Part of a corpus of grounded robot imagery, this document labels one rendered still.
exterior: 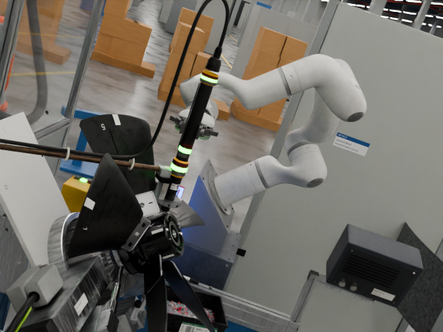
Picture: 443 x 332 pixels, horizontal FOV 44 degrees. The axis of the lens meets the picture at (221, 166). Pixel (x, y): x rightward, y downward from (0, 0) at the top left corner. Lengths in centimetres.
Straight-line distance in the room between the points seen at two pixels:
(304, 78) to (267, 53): 787
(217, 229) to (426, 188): 171
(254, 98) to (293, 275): 208
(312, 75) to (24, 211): 86
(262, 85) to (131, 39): 905
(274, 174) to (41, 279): 108
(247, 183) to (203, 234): 25
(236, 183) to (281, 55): 753
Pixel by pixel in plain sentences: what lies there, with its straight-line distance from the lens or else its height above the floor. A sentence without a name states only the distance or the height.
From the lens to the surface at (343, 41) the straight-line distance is 318.
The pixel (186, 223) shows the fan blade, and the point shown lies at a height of 118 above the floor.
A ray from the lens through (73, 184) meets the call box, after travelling 190.
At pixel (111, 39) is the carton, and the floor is 44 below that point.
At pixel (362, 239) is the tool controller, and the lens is 186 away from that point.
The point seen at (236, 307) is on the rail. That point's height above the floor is 84.
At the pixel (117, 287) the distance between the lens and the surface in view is 133.
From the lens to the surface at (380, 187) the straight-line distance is 336.
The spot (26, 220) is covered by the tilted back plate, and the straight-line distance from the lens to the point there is 136.
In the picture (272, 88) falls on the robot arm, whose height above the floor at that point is 162.
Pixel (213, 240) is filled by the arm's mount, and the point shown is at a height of 98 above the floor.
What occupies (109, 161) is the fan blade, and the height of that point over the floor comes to 142.
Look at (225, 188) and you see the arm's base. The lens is 205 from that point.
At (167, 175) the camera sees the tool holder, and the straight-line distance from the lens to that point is 142.
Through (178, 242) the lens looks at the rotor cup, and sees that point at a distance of 141.
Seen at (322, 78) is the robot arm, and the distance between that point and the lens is 161.
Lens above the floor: 180
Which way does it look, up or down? 16 degrees down
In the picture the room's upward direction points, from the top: 20 degrees clockwise
